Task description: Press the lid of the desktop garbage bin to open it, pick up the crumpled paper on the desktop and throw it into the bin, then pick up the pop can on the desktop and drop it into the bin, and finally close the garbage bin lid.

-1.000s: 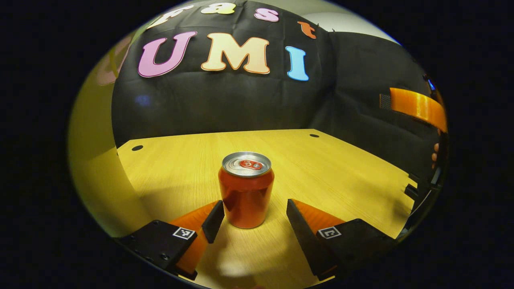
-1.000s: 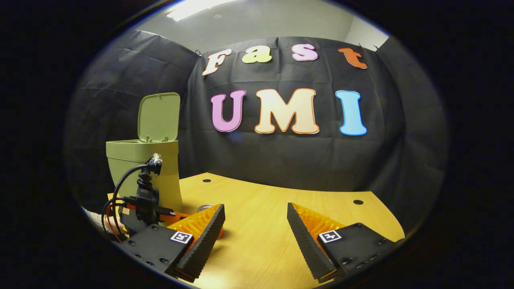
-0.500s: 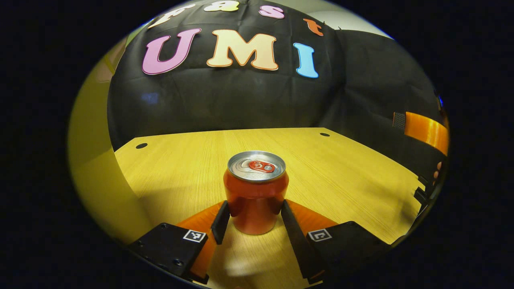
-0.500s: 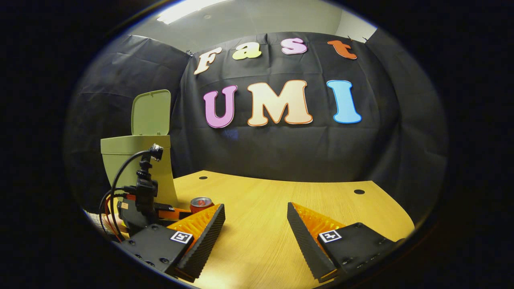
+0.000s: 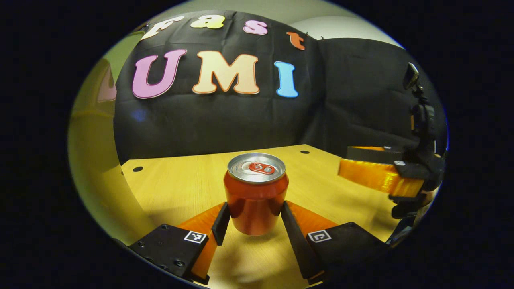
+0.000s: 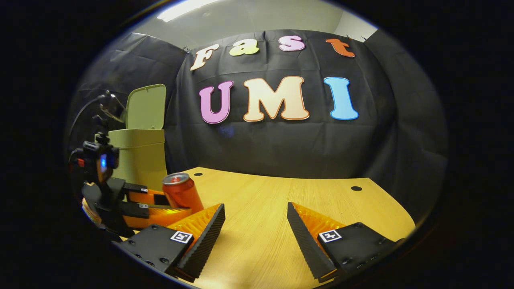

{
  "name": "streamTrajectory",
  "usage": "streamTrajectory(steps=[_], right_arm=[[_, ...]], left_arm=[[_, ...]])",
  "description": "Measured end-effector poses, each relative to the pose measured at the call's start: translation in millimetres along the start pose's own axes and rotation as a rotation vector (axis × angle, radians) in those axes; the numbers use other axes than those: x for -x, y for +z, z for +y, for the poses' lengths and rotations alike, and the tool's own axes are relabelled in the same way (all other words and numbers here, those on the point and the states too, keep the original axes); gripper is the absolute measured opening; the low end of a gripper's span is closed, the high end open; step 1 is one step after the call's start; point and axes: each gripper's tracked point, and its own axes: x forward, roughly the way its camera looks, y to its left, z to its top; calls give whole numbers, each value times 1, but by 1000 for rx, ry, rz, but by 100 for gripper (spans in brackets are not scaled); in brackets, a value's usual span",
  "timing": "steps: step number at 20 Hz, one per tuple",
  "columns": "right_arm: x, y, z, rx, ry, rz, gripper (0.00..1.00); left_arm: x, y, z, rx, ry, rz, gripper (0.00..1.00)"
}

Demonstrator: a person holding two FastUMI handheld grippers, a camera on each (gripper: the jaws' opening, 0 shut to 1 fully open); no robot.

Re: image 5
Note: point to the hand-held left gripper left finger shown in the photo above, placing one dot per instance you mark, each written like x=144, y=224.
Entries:
x=221, y=224

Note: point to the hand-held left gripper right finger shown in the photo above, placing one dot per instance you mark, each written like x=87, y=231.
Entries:
x=295, y=237

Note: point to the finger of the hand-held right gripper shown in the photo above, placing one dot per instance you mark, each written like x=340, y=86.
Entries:
x=373, y=176
x=373, y=153

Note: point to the red pop can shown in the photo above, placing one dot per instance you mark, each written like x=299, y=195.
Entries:
x=255, y=200

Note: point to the green desktop garbage bin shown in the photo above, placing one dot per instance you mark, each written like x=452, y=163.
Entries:
x=92, y=168

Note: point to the wooden desktop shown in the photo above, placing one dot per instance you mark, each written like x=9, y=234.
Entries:
x=180, y=184

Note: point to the black backdrop cloth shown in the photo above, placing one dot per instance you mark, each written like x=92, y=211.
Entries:
x=241, y=120

